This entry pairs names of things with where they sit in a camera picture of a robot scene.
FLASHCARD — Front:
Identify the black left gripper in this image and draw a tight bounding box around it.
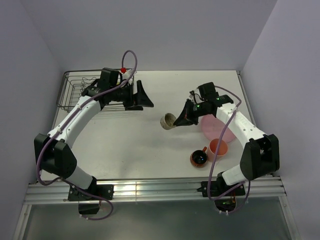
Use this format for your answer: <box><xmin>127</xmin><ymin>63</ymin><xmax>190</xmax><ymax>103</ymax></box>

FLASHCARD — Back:
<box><xmin>109</xmin><ymin>80</ymin><xmax>153</xmax><ymax>111</ymax></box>

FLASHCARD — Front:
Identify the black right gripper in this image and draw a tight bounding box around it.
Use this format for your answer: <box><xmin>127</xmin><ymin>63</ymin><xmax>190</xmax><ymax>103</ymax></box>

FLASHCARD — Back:
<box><xmin>173</xmin><ymin>98</ymin><xmax>210</xmax><ymax>127</ymax></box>

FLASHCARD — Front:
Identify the speckled ceramic cup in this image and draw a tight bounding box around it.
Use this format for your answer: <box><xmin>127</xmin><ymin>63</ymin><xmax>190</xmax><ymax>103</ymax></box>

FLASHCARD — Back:
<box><xmin>160</xmin><ymin>113</ymin><xmax>177</xmax><ymax>130</ymax></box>

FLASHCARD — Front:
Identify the pink tumbler cup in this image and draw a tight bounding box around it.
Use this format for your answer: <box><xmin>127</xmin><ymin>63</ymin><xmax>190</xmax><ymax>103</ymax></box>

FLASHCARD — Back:
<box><xmin>206</xmin><ymin>138</ymin><xmax>228</xmax><ymax>162</ymax></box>

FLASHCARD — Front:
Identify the orange black mug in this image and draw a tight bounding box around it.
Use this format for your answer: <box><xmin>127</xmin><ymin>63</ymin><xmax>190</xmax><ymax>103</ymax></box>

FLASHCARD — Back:
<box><xmin>189</xmin><ymin>146</ymin><xmax>208</xmax><ymax>168</ymax></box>

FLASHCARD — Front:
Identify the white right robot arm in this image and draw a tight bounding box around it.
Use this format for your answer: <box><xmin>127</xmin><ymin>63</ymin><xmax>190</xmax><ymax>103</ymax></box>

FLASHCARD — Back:
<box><xmin>173</xmin><ymin>82</ymin><xmax>280</xmax><ymax>195</ymax></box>

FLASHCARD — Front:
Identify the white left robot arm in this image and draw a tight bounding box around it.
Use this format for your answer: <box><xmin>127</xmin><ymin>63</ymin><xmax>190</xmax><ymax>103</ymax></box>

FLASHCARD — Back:
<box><xmin>34</xmin><ymin>67</ymin><xmax>154</xmax><ymax>200</ymax></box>

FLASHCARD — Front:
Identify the pink plate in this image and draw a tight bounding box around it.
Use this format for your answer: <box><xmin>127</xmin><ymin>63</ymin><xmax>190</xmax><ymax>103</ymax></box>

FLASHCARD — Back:
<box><xmin>200</xmin><ymin>114</ymin><xmax>236</xmax><ymax>143</ymax></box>

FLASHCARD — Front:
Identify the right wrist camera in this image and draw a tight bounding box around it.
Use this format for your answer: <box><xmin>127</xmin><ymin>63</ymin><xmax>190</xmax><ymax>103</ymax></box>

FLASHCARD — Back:
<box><xmin>189</xmin><ymin>88</ymin><xmax>202</xmax><ymax>104</ymax></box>

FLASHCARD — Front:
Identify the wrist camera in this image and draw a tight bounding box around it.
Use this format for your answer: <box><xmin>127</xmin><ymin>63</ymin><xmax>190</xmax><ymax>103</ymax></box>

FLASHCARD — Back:
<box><xmin>120</xmin><ymin>67</ymin><xmax>137</xmax><ymax>80</ymax></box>
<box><xmin>189</xmin><ymin>88</ymin><xmax>202</xmax><ymax>104</ymax></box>

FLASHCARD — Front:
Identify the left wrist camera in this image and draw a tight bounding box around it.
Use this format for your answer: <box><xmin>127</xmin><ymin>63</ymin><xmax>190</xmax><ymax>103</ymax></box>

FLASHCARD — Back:
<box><xmin>120</xmin><ymin>67</ymin><xmax>137</xmax><ymax>80</ymax></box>

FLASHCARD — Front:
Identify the wire dish rack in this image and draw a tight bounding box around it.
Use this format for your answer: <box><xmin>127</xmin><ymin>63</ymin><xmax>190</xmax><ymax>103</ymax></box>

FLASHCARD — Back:
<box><xmin>56</xmin><ymin>67</ymin><xmax>135</xmax><ymax>113</ymax></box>

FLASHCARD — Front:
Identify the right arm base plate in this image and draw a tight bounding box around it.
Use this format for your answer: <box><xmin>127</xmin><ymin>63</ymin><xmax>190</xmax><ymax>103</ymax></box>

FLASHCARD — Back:
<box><xmin>196</xmin><ymin>180</ymin><xmax>246</xmax><ymax>198</ymax></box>

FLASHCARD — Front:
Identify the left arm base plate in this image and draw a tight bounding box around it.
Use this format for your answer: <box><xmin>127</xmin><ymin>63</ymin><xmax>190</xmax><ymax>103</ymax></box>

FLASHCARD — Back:
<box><xmin>67</xmin><ymin>183</ymin><xmax>115</xmax><ymax>217</ymax></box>

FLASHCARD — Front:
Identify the aluminium table rail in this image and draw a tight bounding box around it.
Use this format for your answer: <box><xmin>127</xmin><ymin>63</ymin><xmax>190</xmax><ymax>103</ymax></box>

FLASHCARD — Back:
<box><xmin>23</xmin><ymin>175</ymin><xmax>287</xmax><ymax>205</ymax></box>

